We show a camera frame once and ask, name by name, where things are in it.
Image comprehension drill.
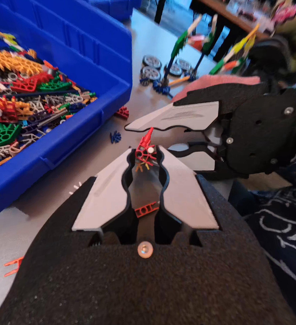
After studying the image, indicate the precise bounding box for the toy vehicle model with wheels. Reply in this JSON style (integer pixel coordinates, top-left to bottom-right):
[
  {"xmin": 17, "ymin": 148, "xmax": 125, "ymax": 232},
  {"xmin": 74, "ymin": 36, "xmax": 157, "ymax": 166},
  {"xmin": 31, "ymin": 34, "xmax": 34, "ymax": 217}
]
[{"xmin": 139, "ymin": 14, "xmax": 261, "ymax": 95}]

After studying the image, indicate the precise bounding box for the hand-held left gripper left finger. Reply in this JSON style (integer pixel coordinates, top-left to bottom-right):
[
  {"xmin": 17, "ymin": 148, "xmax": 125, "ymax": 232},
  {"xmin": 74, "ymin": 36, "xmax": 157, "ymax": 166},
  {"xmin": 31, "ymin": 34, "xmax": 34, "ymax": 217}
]
[{"xmin": 72, "ymin": 148, "xmax": 139, "ymax": 245}]

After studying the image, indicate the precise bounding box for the short red toy rod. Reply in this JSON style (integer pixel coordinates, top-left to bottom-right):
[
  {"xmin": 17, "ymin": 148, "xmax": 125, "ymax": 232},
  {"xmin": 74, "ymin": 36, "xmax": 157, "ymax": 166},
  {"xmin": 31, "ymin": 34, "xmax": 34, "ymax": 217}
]
[{"xmin": 141, "ymin": 127, "xmax": 155, "ymax": 148}]

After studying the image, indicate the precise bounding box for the pile of colourful toy pieces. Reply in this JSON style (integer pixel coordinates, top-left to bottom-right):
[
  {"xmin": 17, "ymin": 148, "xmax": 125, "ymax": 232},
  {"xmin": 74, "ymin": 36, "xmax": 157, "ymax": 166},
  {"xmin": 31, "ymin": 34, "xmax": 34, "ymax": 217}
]
[{"xmin": 0, "ymin": 25, "xmax": 98, "ymax": 176}]

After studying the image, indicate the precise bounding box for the person's right hand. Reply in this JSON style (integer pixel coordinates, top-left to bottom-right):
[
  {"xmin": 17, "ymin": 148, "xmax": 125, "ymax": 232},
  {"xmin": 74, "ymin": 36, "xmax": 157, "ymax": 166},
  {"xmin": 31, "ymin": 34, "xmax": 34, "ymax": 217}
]
[{"xmin": 172, "ymin": 74, "xmax": 262, "ymax": 102}]

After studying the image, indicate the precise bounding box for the small red toy connector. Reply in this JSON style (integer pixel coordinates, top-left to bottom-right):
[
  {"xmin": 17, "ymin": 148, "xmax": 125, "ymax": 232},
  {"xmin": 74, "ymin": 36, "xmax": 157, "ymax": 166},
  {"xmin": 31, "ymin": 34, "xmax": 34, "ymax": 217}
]
[{"xmin": 114, "ymin": 106, "xmax": 130, "ymax": 119}]

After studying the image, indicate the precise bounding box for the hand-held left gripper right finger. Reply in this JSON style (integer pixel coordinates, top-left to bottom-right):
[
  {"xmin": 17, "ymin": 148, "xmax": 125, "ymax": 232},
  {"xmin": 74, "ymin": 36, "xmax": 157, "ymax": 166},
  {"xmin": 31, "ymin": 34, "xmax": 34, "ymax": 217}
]
[{"xmin": 154, "ymin": 146, "xmax": 220, "ymax": 245}]

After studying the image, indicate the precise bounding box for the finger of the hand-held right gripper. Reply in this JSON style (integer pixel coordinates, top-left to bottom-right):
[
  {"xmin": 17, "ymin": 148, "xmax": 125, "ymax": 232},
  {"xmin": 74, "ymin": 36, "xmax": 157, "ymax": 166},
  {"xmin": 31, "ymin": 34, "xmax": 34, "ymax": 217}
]
[
  {"xmin": 125, "ymin": 101, "xmax": 220, "ymax": 133},
  {"xmin": 168, "ymin": 142, "xmax": 216, "ymax": 172}
]

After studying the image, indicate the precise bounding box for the small red yellow connector pair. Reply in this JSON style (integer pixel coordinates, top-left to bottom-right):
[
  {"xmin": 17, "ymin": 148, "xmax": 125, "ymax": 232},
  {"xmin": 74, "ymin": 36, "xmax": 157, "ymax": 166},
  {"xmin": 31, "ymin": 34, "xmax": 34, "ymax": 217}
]
[{"xmin": 135, "ymin": 142, "xmax": 156, "ymax": 173}]

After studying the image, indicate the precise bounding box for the star toy rod model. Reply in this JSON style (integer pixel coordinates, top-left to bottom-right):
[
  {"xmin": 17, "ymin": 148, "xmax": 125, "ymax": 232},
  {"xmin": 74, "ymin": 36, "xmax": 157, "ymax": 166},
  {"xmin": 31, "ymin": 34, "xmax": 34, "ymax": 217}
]
[{"xmin": 4, "ymin": 181, "xmax": 161, "ymax": 277}]

